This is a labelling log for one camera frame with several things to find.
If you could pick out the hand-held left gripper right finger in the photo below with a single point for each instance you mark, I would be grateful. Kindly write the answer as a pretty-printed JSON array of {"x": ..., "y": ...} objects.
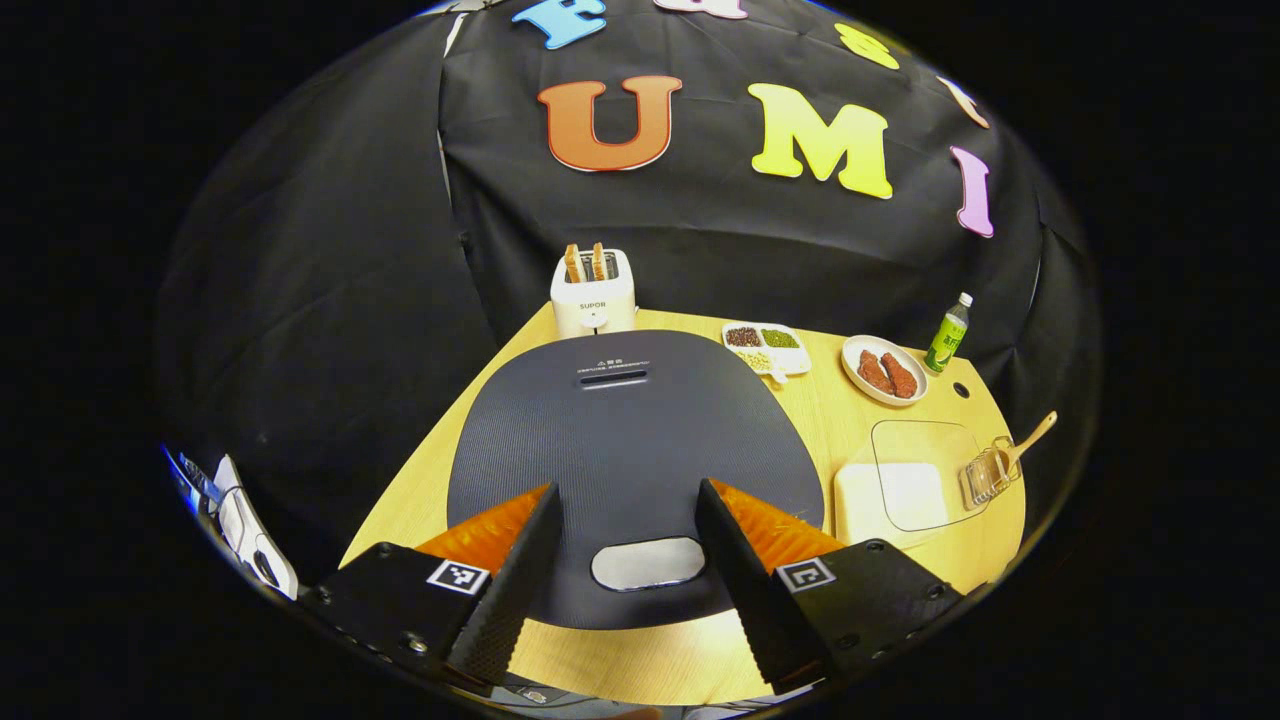
[{"x": 750, "y": 590}]

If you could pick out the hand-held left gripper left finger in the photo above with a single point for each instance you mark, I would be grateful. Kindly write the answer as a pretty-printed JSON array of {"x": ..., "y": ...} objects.
[{"x": 510, "y": 590}]

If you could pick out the dark-lidded silver rice cooker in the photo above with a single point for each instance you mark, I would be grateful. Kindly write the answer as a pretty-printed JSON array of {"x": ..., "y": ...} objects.
[{"x": 620, "y": 450}]

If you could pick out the white divided bean dish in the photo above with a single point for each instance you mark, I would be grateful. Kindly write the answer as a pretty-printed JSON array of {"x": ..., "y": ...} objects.
[{"x": 795, "y": 360}]

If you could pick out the white round plate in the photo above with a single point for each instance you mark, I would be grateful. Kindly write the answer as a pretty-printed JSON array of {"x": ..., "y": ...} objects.
[{"x": 855, "y": 375}]

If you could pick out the brown meat piece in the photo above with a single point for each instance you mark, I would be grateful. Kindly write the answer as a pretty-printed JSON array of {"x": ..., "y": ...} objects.
[
  {"x": 875, "y": 372},
  {"x": 900, "y": 375}
]

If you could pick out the white side desk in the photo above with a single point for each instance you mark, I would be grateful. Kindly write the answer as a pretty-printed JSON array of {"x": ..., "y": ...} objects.
[{"x": 235, "y": 510}]

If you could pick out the white toaster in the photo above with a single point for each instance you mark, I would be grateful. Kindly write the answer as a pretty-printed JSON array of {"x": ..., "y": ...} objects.
[{"x": 592, "y": 305}]

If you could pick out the green drink bottle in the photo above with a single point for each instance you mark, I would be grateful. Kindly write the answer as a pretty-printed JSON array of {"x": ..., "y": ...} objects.
[{"x": 946, "y": 340}]

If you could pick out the toast slice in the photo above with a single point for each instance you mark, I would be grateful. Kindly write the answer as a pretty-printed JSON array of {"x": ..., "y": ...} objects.
[
  {"x": 573, "y": 264},
  {"x": 598, "y": 262}
]

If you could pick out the black backdrop cloth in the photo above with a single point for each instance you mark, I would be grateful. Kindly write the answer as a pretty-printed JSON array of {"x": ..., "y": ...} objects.
[{"x": 330, "y": 250}]

